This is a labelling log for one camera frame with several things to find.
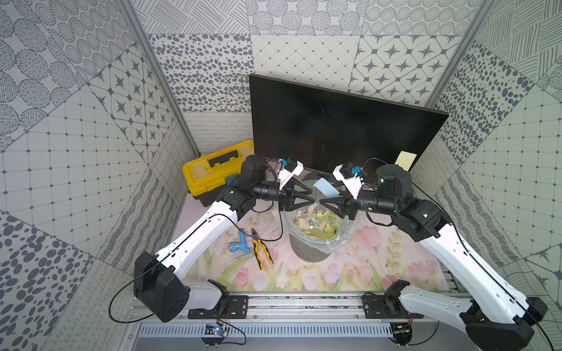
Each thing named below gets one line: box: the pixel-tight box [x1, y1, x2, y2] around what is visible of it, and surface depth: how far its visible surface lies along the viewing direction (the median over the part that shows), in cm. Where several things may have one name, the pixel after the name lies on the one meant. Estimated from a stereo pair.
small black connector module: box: [390, 322, 413, 346], surface depth 73 cm
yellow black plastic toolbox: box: [182, 139, 256, 207], surface depth 92 cm
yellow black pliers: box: [250, 227, 274, 271], surface depth 89 cm
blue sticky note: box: [313, 176, 341, 198], surface depth 64 cm
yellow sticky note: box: [394, 150, 418, 172], surface depth 74 cm
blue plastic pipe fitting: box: [229, 230, 251, 254], surface depth 88 cm
